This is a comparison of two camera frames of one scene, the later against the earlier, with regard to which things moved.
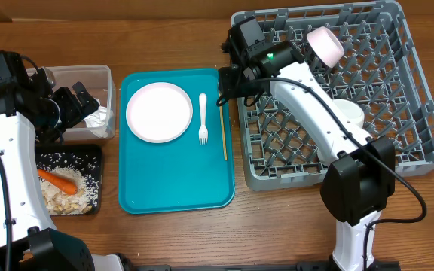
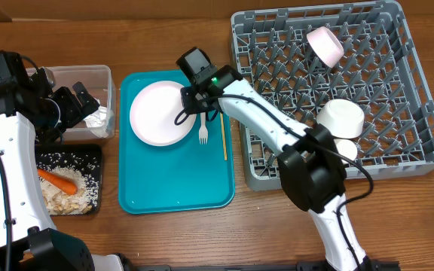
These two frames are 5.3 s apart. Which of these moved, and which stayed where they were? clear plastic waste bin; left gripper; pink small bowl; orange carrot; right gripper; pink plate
Moved: pink plate; right gripper
Stayed: pink small bowl; clear plastic waste bin; orange carrot; left gripper
